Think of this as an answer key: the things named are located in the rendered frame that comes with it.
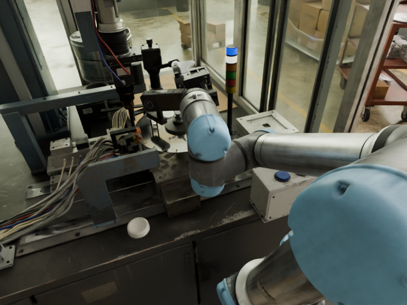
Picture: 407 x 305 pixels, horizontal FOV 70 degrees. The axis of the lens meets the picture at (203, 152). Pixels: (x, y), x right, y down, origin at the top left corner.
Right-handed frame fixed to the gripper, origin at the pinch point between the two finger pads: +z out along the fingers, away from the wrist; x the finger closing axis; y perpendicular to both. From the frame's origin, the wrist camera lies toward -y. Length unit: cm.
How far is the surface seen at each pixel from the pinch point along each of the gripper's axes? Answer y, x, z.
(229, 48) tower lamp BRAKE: 22.9, -9.5, 31.6
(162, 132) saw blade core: -9.7, -25.0, 11.9
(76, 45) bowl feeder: -41, -6, 78
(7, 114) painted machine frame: -60, -9, 26
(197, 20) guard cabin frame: 26, -21, 124
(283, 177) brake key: 23.2, -34.7, -15.8
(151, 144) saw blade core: -13.9, -24.3, 5.5
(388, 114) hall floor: 197, -156, 133
